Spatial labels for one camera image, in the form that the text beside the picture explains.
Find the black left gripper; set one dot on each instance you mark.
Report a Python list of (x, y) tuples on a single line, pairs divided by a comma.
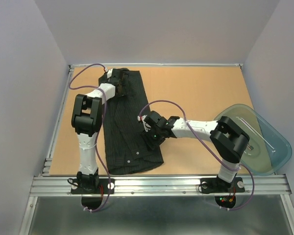
[(124, 88)]

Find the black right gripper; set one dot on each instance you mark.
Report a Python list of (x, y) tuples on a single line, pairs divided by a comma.
[(152, 144)]

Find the black pinstriped long sleeve shirt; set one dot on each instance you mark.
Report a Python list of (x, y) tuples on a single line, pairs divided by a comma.
[(125, 150)]

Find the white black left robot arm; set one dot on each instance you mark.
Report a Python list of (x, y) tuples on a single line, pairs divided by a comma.
[(87, 118)]

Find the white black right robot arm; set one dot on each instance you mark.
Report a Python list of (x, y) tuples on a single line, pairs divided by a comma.
[(228, 138)]

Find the translucent blue plastic bin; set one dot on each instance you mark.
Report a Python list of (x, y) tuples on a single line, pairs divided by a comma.
[(267, 151)]

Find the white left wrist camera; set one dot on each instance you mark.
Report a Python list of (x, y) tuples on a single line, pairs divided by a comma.
[(109, 73)]

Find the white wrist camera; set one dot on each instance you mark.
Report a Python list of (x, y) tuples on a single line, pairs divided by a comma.
[(141, 120), (109, 73)]

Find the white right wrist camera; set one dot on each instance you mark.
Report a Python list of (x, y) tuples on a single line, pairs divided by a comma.
[(141, 120)]

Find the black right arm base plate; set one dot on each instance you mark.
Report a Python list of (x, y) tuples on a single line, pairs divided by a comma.
[(215, 185)]

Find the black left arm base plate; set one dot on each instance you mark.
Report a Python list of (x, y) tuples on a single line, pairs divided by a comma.
[(102, 186)]

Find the aluminium table frame rail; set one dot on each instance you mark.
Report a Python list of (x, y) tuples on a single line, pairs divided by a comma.
[(166, 200)]

